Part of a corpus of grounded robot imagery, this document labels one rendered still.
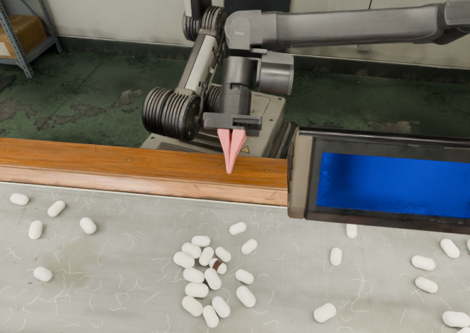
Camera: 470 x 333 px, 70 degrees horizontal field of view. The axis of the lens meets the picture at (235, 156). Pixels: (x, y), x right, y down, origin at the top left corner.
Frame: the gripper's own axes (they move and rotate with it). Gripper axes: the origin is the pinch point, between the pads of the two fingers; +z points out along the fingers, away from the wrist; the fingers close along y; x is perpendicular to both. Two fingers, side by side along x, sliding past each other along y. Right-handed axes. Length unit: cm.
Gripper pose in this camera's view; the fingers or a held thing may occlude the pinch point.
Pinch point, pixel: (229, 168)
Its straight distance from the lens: 59.7
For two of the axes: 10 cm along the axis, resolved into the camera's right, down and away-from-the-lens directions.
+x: 0.7, 1.1, 9.9
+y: 9.9, 0.8, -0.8
